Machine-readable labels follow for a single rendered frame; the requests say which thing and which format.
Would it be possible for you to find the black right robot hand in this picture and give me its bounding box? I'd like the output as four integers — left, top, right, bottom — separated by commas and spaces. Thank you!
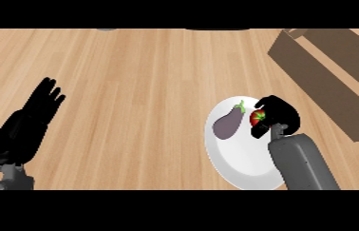
250, 94, 302, 140

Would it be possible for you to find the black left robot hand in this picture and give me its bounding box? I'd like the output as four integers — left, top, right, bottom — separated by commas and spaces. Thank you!
0, 77, 68, 166

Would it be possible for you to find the red tomato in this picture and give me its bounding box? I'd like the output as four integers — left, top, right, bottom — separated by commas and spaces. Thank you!
250, 109, 268, 127

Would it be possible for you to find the brown cardboard box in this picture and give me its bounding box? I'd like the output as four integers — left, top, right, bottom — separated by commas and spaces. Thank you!
266, 29, 359, 143

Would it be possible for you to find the white oval plate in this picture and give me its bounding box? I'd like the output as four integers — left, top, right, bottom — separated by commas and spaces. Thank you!
204, 96, 288, 191

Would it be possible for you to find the purple eggplant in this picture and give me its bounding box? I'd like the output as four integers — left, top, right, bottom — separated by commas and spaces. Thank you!
211, 100, 248, 141

